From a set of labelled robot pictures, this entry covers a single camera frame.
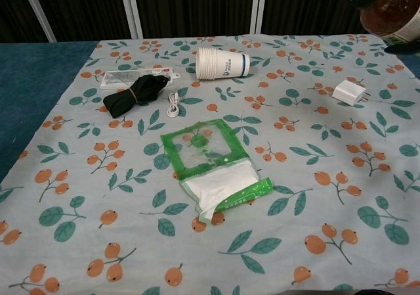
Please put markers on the brown tea plastic bottle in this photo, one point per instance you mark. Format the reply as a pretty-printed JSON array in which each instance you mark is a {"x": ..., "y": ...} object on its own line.
[{"x": 390, "y": 9}]

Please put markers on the white ruler set package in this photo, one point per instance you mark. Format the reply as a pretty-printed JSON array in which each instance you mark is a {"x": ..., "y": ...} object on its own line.
[{"x": 115, "y": 78}]

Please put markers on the floral grey tablecloth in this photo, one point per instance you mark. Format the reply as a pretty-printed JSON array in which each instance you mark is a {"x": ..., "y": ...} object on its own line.
[{"x": 295, "y": 209}]

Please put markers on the green tissue packet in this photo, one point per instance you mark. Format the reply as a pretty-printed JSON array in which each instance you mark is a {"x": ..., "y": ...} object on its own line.
[{"x": 223, "y": 185}]

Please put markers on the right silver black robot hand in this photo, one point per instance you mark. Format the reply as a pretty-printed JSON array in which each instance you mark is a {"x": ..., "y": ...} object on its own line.
[{"x": 402, "y": 49}]

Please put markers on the black cloth bundle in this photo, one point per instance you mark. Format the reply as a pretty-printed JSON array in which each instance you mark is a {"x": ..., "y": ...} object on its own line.
[{"x": 131, "y": 94}]

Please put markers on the black partition screen panel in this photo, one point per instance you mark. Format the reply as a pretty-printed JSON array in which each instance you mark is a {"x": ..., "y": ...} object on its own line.
[
  {"x": 10, "y": 9},
  {"x": 82, "y": 9},
  {"x": 305, "y": 6},
  {"x": 197, "y": 6}
]

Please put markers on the white paper cup stack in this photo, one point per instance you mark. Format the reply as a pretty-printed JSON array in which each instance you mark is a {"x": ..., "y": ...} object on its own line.
[{"x": 226, "y": 63}]

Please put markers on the white power adapter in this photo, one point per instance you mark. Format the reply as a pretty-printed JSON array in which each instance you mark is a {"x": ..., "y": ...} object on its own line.
[{"x": 348, "y": 93}]

